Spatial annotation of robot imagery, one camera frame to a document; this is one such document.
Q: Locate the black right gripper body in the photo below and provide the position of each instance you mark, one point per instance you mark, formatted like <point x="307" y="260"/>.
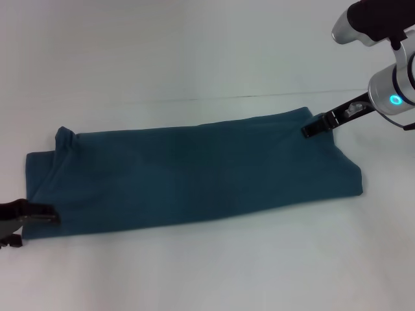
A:
<point x="340" y="116"/>

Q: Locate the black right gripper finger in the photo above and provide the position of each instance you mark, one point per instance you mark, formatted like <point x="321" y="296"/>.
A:
<point x="316" y="128"/>

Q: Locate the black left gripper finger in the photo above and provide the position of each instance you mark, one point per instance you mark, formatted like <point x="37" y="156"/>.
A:
<point x="42" y="214"/>

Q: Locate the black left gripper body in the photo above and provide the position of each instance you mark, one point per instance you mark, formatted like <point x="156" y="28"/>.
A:
<point x="13" y="210"/>

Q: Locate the teal blue shirt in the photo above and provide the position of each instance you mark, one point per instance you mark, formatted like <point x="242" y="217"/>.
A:
<point x="194" y="175"/>

